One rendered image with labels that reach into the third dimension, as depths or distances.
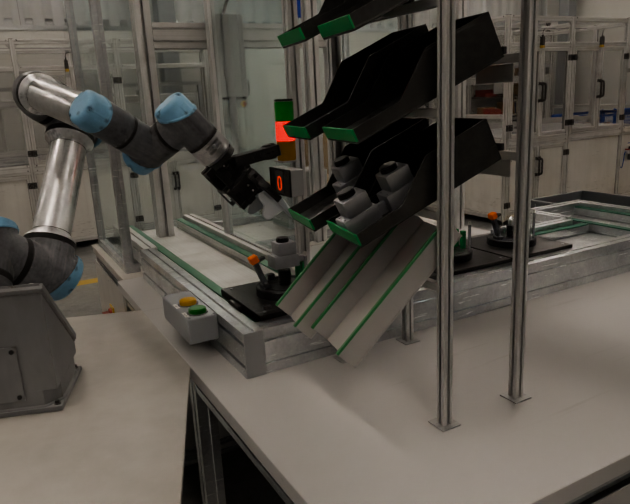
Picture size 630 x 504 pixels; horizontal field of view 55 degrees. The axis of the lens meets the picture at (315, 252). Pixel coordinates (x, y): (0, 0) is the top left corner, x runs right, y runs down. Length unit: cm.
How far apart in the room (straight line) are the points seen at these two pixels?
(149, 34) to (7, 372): 146
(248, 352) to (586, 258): 105
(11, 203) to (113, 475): 566
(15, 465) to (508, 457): 79
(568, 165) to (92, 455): 652
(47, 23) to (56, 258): 812
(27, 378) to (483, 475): 83
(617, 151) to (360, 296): 688
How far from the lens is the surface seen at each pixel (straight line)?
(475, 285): 158
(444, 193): 96
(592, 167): 753
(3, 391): 130
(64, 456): 114
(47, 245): 147
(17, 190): 660
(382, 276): 110
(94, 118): 124
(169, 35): 241
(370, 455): 102
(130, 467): 107
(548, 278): 177
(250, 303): 139
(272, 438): 108
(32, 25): 944
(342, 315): 110
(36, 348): 125
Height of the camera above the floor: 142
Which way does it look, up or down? 15 degrees down
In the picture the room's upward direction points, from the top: 3 degrees counter-clockwise
